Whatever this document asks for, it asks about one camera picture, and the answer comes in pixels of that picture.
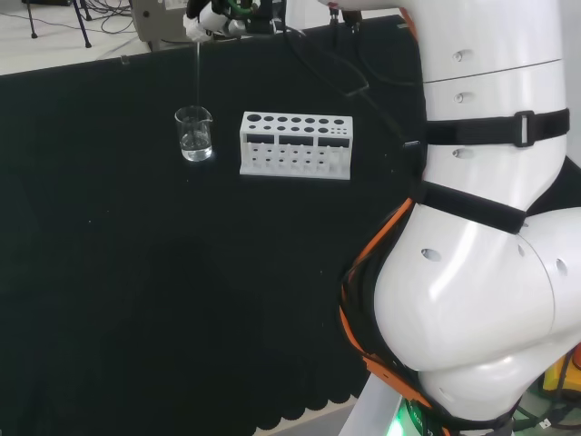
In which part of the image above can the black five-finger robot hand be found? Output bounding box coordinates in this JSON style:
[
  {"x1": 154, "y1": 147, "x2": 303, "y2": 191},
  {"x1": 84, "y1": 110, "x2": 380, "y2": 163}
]
[{"x1": 182, "y1": 0, "x2": 249, "y2": 43}]

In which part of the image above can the clear glass beaker with water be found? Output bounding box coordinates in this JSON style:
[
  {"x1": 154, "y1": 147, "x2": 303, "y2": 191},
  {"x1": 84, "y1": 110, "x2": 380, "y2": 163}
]
[{"x1": 173, "y1": 104, "x2": 215, "y2": 163}]

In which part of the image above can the white test tube rack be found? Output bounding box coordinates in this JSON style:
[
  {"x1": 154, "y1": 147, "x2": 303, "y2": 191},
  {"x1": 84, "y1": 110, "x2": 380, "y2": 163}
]
[{"x1": 238, "y1": 111, "x2": 354, "y2": 181}]

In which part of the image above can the grey equipment box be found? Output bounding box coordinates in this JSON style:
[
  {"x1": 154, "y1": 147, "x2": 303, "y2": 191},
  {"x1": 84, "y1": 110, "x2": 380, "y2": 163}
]
[{"x1": 130, "y1": 0, "x2": 201, "y2": 52}]

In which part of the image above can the black tripod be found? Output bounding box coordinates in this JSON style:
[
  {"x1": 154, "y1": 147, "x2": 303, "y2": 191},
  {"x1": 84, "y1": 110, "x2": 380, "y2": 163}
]
[{"x1": 21, "y1": 0, "x2": 94, "y2": 49}]

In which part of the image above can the black bench cloth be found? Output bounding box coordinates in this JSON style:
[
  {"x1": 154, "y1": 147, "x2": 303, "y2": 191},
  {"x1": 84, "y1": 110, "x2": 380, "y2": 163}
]
[{"x1": 0, "y1": 14, "x2": 581, "y2": 436}]

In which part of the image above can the yellow stop button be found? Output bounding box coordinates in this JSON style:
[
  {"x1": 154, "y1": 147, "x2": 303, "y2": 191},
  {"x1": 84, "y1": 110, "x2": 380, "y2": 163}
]
[{"x1": 542, "y1": 349, "x2": 581, "y2": 403}]

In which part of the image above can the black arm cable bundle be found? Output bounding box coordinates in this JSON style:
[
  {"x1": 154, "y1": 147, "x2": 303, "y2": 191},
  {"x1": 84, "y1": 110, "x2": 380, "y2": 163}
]
[{"x1": 281, "y1": 8, "x2": 424, "y2": 151}]

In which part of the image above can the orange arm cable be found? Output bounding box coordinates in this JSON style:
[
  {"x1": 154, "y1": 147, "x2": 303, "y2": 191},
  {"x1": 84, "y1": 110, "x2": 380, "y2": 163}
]
[{"x1": 338, "y1": 197, "x2": 437, "y2": 436}]

